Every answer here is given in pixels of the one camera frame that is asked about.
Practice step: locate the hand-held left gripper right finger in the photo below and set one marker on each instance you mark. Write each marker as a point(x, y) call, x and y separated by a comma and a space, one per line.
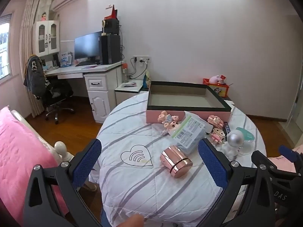
point(213, 164)

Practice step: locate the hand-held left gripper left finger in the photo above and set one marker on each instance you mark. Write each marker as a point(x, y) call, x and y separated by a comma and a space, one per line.
point(87, 163)

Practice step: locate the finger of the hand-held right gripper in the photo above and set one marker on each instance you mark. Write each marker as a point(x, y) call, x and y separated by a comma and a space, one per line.
point(259, 158)
point(287, 151)

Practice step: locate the white astronaut figure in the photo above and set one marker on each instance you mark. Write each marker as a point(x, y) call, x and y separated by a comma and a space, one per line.
point(234, 139)

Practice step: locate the rose gold cylinder case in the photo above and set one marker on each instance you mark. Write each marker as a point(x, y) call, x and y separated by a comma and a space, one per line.
point(176, 158)

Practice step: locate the slim dark blue box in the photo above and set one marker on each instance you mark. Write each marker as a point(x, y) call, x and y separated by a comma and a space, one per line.
point(227, 128)

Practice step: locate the face mask packet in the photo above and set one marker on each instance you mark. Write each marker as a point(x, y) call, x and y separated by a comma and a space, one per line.
point(189, 132)

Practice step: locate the pink building block toy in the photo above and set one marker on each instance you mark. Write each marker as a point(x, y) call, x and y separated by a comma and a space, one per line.
point(214, 120)

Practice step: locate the pig doll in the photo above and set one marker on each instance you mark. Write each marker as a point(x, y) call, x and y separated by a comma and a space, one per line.
point(174, 124)

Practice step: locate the pink box with dark rim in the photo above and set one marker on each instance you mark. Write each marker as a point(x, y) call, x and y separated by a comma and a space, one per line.
point(180, 101)

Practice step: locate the pink bed blanket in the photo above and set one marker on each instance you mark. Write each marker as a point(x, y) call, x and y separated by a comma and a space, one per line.
point(19, 151)

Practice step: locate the red storage box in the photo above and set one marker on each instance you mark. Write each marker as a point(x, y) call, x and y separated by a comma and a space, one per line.
point(220, 90)

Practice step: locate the small white side table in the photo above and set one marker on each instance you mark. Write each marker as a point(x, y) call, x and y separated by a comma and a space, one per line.
point(125, 97)

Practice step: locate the black office chair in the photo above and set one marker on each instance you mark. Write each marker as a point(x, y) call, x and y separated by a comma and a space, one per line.
point(56, 92)

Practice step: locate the white desk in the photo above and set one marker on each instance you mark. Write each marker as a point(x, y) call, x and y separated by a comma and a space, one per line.
point(99, 82)

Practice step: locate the pink plush toy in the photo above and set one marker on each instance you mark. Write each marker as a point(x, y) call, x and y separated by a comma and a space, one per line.
point(214, 78)

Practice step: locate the printed leaflet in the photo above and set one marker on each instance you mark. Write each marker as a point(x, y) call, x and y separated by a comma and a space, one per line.
point(129, 84)

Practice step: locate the bottle with orange cap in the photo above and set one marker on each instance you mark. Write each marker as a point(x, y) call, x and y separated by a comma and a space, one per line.
point(125, 73)

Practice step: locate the black keyboard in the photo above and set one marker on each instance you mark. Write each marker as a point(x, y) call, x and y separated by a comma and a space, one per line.
point(85, 63)

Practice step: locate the yellow blue snack bag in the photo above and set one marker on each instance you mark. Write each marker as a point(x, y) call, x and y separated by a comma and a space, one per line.
point(146, 80)

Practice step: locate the dark printed jacket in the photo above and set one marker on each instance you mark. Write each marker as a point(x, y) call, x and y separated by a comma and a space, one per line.
point(34, 75)

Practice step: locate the blue white box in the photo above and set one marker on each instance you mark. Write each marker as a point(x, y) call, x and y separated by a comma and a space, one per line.
point(65, 59)

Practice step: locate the black computer tower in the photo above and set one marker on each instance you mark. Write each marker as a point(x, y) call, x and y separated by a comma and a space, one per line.
point(111, 49)

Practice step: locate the black computer monitor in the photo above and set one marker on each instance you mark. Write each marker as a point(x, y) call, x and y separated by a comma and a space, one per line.
point(87, 45)

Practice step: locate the white desk lamp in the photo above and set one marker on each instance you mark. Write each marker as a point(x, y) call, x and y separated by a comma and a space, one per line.
point(67, 41)

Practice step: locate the white hutch cabinet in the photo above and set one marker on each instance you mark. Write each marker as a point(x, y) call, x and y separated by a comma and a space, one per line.
point(51, 35)

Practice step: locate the black speaker box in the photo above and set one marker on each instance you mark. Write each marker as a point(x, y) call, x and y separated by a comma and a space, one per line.
point(112, 27)

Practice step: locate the window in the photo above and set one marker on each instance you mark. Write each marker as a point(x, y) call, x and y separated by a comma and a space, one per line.
point(4, 42)

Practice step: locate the beige curtain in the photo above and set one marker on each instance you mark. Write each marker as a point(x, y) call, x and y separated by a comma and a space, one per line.
point(28, 28)

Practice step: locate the red paper box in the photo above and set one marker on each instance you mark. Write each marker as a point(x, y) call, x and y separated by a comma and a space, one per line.
point(113, 13)

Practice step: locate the small doll with pink dress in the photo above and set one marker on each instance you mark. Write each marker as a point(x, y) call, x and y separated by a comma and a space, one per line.
point(43, 16)

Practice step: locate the white bed frame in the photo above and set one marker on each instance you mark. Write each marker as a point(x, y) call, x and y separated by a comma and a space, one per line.
point(60, 147)

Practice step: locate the white wall outlet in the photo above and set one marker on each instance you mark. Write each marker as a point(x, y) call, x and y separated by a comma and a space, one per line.
point(142, 59)

